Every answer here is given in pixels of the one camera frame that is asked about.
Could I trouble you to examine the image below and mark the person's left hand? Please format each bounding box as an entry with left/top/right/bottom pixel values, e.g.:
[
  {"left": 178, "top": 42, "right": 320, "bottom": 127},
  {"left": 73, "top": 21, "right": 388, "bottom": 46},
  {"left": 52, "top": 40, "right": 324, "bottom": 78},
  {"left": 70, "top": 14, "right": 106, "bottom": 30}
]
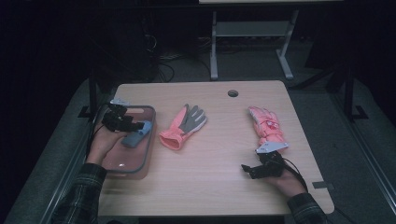
[{"left": 86, "top": 122, "right": 127, "bottom": 166}]

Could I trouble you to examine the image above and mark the person's right hand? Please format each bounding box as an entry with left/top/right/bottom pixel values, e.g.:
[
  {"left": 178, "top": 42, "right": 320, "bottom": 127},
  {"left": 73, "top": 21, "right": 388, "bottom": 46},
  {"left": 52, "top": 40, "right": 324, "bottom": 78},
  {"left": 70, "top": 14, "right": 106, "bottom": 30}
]
[{"left": 265, "top": 169, "right": 308, "bottom": 199}]

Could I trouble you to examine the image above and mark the black metal stand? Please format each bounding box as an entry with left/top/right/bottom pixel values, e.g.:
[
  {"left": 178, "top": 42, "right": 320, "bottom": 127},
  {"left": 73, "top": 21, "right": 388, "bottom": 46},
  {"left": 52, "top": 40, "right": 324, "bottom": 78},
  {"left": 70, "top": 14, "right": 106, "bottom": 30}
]
[
  {"left": 342, "top": 64, "right": 370, "bottom": 123},
  {"left": 77, "top": 66, "right": 100, "bottom": 120}
]

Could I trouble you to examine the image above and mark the dotted blue knit glove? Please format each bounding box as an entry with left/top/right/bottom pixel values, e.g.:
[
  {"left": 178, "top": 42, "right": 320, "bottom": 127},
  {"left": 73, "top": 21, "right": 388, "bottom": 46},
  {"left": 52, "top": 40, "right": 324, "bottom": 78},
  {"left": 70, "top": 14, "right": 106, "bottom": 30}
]
[{"left": 120, "top": 119, "right": 154, "bottom": 149}]

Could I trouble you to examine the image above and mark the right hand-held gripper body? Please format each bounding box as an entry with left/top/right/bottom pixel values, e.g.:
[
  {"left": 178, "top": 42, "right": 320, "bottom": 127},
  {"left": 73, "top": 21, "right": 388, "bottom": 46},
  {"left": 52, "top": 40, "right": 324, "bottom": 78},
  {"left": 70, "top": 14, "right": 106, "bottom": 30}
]
[{"left": 255, "top": 141, "right": 290, "bottom": 180}]

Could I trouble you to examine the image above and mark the right hand-held gripper black cable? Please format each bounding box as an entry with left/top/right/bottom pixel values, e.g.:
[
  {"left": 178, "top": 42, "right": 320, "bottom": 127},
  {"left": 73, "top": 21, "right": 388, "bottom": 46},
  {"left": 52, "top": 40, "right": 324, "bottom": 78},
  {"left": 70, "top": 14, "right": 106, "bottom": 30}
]
[{"left": 280, "top": 157, "right": 309, "bottom": 192}]

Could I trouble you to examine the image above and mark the pink printed ski glove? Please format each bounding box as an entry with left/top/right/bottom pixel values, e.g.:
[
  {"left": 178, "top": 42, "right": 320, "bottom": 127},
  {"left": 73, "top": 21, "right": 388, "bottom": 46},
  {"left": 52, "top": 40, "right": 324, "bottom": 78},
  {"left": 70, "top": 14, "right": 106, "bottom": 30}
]
[{"left": 247, "top": 105, "right": 286, "bottom": 148}]

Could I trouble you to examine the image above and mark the black tape strip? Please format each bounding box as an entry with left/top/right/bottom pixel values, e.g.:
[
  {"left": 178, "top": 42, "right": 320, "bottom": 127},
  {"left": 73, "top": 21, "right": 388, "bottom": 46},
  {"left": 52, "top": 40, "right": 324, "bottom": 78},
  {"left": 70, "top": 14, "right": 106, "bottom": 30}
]
[{"left": 311, "top": 180, "right": 335, "bottom": 190}]

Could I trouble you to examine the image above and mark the bundle of floor cables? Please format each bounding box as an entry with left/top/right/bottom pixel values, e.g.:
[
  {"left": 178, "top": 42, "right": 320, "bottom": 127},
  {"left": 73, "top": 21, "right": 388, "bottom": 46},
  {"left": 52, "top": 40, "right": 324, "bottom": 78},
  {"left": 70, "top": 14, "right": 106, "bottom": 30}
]
[{"left": 143, "top": 32, "right": 213, "bottom": 84}]

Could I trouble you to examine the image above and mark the white metal desk frame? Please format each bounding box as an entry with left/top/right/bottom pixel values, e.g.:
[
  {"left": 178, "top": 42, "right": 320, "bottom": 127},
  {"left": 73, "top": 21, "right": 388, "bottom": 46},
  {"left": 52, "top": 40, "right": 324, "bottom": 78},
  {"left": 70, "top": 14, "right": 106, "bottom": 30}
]
[{"left": 198, "top": 0, "right": 344, "bottom": 81}]

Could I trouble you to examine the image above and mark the pink glove with grey palm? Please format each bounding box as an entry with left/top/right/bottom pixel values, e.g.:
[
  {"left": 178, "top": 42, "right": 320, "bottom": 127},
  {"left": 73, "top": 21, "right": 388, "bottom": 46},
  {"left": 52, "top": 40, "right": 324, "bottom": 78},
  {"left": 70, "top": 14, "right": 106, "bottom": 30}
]
[{"left": 159, "top": 103, "right": 208, "bottom": 151}]

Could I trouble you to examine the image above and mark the pink plastic basket grey rim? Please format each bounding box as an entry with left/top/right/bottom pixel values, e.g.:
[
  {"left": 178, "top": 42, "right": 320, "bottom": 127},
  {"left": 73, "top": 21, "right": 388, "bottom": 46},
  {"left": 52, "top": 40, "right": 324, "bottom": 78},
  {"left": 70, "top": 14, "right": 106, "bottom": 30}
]
[{"left": 98, "top": 105, "right": 158, "bottom": 181}]

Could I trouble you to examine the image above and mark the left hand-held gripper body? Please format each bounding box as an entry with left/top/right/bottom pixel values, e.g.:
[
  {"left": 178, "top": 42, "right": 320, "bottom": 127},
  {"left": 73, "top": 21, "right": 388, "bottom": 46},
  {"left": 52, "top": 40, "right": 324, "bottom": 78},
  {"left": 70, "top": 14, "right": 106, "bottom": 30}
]
[{"left": 101, "top": 98, "right": 135, "bottom": 133}]

